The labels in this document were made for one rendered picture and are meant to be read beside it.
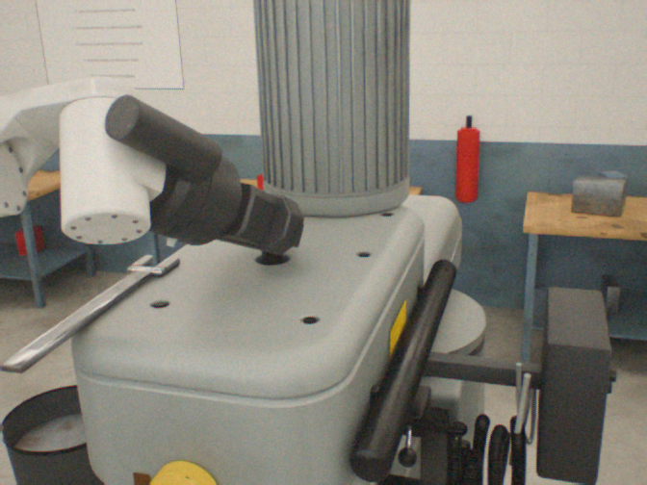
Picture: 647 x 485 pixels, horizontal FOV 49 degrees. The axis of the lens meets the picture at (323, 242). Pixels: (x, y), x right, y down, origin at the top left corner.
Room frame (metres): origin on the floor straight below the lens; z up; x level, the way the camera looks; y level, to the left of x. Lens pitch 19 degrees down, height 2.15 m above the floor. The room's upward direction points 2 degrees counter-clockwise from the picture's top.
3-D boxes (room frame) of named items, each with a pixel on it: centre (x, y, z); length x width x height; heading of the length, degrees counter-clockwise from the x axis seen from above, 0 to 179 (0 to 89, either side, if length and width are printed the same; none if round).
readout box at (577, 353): (0.90, -0.35, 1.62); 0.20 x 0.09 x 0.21; 163
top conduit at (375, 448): (0.71, -0.10, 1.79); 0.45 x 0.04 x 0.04; 163
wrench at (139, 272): (0.60, 0.21, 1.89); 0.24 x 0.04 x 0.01; 164
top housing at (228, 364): (0.73, 0.05, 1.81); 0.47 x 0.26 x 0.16; 163
